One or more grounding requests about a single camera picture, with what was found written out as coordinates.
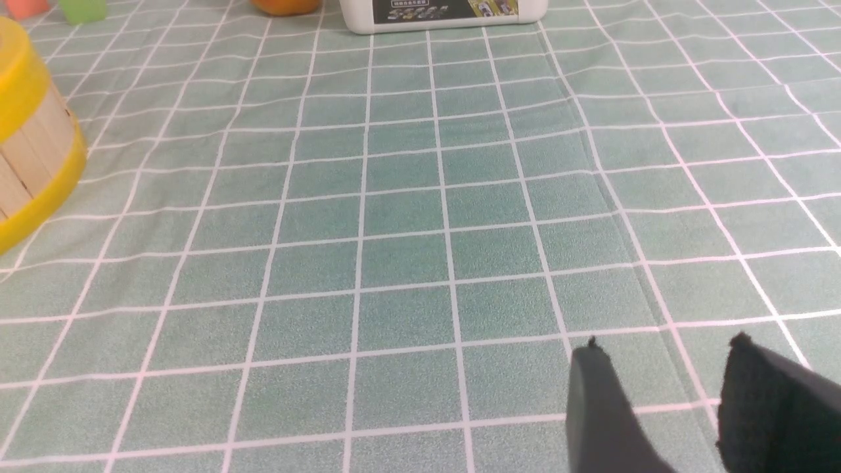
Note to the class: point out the green checkered tablecloth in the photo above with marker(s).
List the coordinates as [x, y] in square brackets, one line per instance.
[298, 249]

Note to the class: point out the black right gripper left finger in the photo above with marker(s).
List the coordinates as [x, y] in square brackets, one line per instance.
[602, 431]

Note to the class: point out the pink cup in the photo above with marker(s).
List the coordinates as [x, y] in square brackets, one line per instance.
[23, 9]

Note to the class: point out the green cup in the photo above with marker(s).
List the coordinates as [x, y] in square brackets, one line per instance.
[78, 12]

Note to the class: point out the yellow bamboo steamer base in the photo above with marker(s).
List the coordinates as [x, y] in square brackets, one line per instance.
[43, 149]

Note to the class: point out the orange red pear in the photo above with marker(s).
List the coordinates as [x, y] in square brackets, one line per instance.
[286, 8]

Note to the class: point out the white box with green lid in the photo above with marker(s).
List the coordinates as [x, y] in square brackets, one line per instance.
[380, 17]

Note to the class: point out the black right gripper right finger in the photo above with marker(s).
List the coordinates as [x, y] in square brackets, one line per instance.
[776, 415]

